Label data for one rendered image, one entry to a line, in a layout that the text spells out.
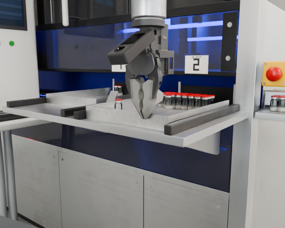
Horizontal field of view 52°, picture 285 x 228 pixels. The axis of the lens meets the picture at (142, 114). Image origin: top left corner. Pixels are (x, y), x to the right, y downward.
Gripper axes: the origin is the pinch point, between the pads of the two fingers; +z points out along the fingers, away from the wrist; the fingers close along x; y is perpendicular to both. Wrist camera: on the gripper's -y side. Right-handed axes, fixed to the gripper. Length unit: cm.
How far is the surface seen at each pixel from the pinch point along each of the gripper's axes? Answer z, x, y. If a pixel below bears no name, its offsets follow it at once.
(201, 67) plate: -9.6, 5.1, 38.9
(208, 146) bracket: 13.9, -2.5, 30.2
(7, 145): 29, 98, 21
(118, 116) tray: 1.7, 8.3, 1.5
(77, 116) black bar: 2.7, 20.5, -1.0
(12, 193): 55, 98, 21
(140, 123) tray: 2.5, 1.5, 1.4
